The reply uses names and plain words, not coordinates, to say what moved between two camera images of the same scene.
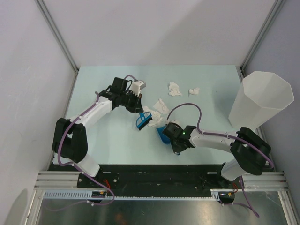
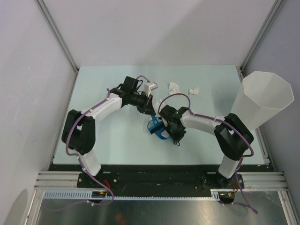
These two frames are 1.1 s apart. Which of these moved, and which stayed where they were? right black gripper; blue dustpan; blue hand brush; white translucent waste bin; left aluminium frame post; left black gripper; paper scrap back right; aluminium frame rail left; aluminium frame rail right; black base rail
Moved: blue dustpan; blue hand brush; right black gripper; left black gripper
Stayed: black base rail; paper scrap back right; aluminium frame rail right; aluminium frame rail left; white translucent waste bin; left aluminium frame post
